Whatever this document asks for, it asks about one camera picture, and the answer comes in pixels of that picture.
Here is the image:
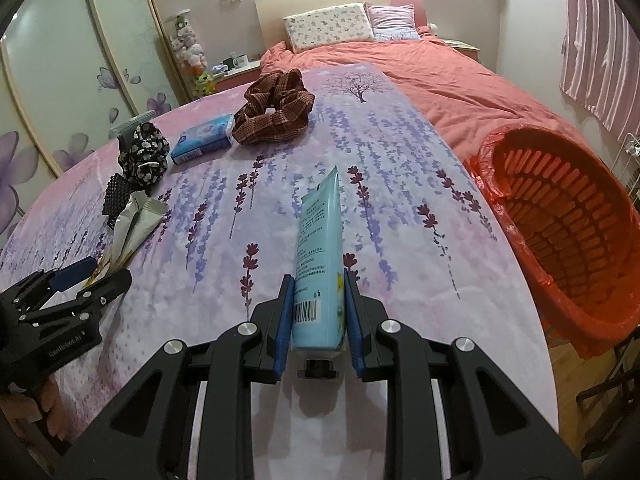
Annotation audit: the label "pink curtain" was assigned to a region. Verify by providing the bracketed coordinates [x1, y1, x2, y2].
[559, 0, 640, 133]

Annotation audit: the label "white floral pillow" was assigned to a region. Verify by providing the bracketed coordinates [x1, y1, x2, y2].
[282, 2, 376, 55]

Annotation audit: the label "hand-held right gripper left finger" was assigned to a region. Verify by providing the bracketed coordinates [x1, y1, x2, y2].
[55, 274, 296, 480]

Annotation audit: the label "grey foil packet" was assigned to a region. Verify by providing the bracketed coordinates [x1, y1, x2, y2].
[108, 110, 157, 140]

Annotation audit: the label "blue tissue packet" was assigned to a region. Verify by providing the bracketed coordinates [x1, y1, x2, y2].
[170, 114, 236, 165]

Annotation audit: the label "floral sliding door wardrobe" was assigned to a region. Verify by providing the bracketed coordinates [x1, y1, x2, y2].
[0, 0, 193, 241]

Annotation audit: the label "green plush toy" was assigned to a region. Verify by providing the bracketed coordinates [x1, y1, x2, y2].
[192, 70, 217, 98]

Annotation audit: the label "pink nightstand with mugs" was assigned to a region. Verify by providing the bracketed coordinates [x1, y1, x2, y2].
[212, 57, 263, 92]

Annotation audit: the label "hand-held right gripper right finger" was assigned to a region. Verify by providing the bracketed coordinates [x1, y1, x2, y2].
[342, 270, 583, 480]

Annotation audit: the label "light blue tube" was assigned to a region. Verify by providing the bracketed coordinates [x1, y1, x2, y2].
[291, 165, 349, 381]

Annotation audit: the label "hanging plush toys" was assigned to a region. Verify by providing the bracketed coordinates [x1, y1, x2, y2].
[167, 10, 208, 72]

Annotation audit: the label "bed with coral duvet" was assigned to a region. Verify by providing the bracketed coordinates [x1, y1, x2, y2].
[260, 25, 566, 161]

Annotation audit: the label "brown plaid scrunchie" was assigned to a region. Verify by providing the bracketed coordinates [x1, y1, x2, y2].
[231, 70, 317, 145]

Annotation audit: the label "silver gold foil wrapper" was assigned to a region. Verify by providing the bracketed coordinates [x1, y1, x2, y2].
[90, 192, 169, 288]

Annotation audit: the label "orange laundry basket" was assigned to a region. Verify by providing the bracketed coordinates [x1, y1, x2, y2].
[462, 125, 640, 359]

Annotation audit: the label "black dotted hair clip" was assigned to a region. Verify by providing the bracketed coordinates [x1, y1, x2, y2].
[102, 172, 147, 229]

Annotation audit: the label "black floral scrunchie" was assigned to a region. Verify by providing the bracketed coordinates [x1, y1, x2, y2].
[117, 122, 172, 191]

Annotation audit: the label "white wire rack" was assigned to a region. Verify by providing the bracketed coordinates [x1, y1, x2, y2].
[620, 132, 640, 206]

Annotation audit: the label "pink striped pillow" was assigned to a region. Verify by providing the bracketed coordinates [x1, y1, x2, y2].
[363, 1, 423, 43]

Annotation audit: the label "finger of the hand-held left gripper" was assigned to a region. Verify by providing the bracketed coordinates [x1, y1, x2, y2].
[0, 256, 99, 311]
[22, 268, 134, 328]

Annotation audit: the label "person's left hand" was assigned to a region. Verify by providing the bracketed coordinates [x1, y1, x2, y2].
[0, 375, 73, 443]

